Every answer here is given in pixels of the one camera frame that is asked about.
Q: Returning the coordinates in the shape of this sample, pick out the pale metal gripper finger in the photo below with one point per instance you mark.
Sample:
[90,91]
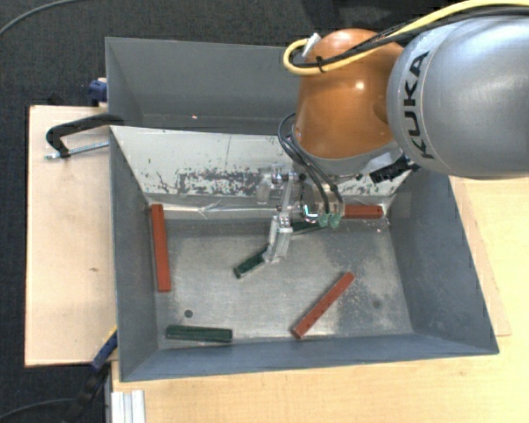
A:
[283,242]
[271,240]

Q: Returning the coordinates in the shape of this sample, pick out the dark green block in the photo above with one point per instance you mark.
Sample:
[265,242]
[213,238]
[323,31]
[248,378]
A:
[251,264]
[198,333]

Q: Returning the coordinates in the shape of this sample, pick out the grey metal bin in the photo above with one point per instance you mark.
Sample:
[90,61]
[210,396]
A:
[255,298]

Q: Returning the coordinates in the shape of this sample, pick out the red-brown flat block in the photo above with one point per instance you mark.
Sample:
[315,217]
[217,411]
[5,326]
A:
[161,249]
[363,212]
[324,305]

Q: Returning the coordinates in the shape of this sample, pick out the black cylinder on white bracket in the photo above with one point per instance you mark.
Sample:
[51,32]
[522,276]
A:
[390,172]

